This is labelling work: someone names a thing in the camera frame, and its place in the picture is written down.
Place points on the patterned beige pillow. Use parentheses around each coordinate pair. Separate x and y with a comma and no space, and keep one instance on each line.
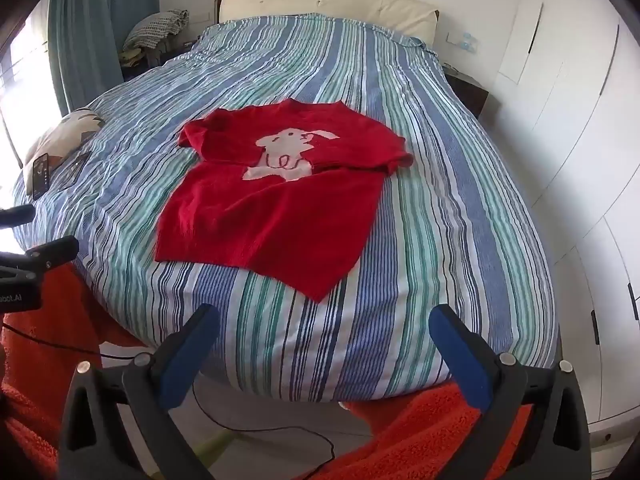
(60,135)

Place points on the grey folded knit blanket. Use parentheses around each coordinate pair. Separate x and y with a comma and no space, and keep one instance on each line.
(155,27)

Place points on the bright window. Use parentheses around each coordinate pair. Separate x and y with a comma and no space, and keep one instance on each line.
(25,90)

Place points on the black smartphone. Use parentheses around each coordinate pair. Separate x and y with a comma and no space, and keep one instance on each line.
(41,176)

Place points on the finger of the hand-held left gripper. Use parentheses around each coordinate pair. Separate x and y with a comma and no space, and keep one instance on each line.
(55,252)
(17,216)

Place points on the wall socket with blue plugs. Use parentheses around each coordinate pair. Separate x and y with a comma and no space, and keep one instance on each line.
(465,42)

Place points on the white wardrobe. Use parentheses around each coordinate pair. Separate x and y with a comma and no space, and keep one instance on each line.
(575,135)

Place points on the red sweater with white dog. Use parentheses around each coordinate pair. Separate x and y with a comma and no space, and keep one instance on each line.
(270,220)

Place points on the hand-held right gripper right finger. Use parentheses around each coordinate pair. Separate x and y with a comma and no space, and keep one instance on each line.
(460,360)

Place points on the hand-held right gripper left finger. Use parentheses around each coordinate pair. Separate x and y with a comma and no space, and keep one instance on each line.
(186,360)

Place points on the dark wooden nightstand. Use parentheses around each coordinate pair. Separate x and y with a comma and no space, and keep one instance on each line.
(467,92)

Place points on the blue green striped bed cover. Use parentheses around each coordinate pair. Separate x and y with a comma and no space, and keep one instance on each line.
(440,220)

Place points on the orange fleece pants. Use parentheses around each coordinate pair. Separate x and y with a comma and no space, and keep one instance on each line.
(425,435)

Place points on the teal curtain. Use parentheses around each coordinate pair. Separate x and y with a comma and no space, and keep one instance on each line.
(85,35)

